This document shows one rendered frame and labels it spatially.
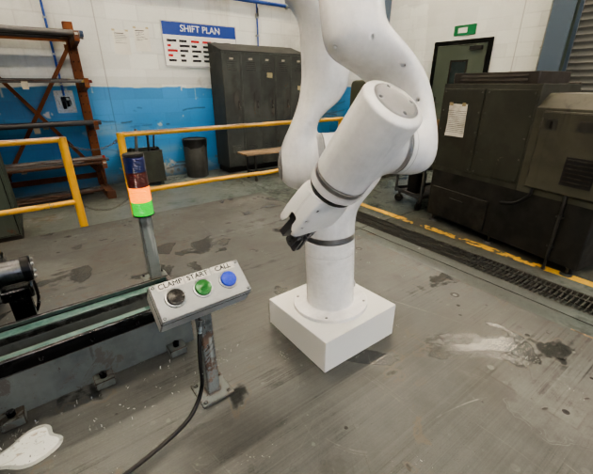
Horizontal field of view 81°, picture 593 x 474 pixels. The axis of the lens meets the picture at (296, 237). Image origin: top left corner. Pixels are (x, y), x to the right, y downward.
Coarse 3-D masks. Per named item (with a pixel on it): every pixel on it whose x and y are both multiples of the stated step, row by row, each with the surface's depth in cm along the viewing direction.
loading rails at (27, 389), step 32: (128, 288) 88; (32, 320) 77; (64, 320) 78; (96, 320) 83; (128, 320) 77; (0, 352) 73; (32, 352) 67; (64, 352) 71; (96, 352) 75; (128, 352) 79; (160, 352) 84; (0, 384) 65; (32, 384) 69; (64, 384) 73; (96, 384) 74; (0, 416) 67
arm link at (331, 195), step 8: (312, 176) 51; (320, 176) 49; (320, 184) 50; (328, 184) 49; (320, 192) 50; (328, 192) 50; (336, 192) 49; (336, 200) 50; (344, 200) 50; (352, 200) 51
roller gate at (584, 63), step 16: (592, 0) 471; (576, 16) 485; (592, 16) 475; (592, 32) 478; (576, 48) 495; (592, 48) 482; (560, 64) 511; (576, 64) 500; (592, 64) 486; (576, 80) 504; (592, 80) 490
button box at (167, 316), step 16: (208, 272) 65; (240, 272) 67; (160, 288) 60; (176, 288) 60; (192, 288) 62; (224, 288) 64; (240, 288) 65; (160, 304) 58; (192, 304) 60; (208, 304) 61; (224, 304) 65; (160, 320) 57; (176, 320) 59; (192, 320) 64
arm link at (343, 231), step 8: (328, 136) 72; (376, 184) 75; (368, 192) 74; (360, 200) 75; (352, 208) 75; (344, 216) 76; (352, 216) 77; (336, 224) 76; (344, 224) 77; (352, 224) 79; (320, 232) 77; (328, 232) 77; (336, 232) 77; (344, 232) 78; (352, 232) 80; (312, 240) 80; (320, 240) 78; (328, 240) 78; (336, 240) 78; (344, 240) 78
